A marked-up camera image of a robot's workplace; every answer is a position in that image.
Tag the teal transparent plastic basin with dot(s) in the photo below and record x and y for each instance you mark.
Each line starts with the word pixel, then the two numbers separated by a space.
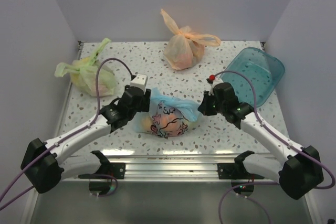
pixel 261 69

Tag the orange plastic bag with fruit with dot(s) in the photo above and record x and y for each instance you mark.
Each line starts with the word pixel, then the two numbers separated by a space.
pixel 186 48

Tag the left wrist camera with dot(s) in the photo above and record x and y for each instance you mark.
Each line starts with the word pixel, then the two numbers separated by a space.
pixel 139 81

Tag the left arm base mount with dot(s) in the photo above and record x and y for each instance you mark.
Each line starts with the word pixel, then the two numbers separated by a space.
pixel 96 165

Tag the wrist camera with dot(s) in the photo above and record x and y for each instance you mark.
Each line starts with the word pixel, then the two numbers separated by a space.
pixel 212 81
pixel 139 81

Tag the green plastic bag with fruit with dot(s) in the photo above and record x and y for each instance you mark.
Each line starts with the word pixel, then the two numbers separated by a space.
pixel 87 74

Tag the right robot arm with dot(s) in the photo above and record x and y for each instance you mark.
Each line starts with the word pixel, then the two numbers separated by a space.
pixel 294 168

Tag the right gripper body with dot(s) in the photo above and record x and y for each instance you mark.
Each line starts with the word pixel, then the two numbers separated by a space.
pixel 211 106

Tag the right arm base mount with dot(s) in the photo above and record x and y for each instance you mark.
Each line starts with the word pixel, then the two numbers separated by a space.
pixel 231 169

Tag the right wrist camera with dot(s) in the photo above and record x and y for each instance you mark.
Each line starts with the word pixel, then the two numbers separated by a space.
pixel 212 81

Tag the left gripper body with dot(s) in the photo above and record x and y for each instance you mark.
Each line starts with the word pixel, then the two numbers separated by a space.
pixel 143 106

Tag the blue plastic bag with fruit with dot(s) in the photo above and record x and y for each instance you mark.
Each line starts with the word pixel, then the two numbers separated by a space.
pixel 167 116

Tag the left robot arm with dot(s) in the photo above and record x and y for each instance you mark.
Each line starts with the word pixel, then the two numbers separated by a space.
pixel 46 163

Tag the aluminium front rail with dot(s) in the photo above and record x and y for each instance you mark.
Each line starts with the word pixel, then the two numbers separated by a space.
pixel 180 167

